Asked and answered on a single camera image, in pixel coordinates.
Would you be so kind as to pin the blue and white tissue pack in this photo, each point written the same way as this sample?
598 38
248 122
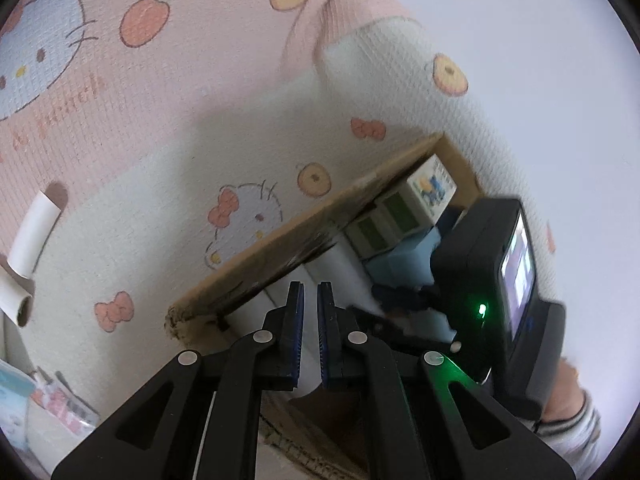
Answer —
15 395

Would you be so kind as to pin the light blue box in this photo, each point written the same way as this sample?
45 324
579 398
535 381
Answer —
405 260

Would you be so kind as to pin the person's right forearm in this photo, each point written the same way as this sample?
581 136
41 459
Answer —
565 400

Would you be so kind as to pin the pink cat printed blanket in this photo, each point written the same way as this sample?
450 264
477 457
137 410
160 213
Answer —
175 135

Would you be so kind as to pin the brown cardboard box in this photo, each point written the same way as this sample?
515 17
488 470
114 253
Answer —
280 240

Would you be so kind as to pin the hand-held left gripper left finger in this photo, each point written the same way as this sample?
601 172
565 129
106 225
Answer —
299 330

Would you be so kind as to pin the green label cartoon box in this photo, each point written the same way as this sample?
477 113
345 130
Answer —
425 190

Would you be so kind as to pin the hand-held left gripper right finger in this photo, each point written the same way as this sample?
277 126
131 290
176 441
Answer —
323 330

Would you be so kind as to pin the green label white box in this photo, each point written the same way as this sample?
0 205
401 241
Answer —
370 235

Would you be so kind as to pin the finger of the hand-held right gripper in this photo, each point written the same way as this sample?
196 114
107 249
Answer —
400 335
400 300

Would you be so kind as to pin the small pink packet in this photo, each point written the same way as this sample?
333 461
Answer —
65 405

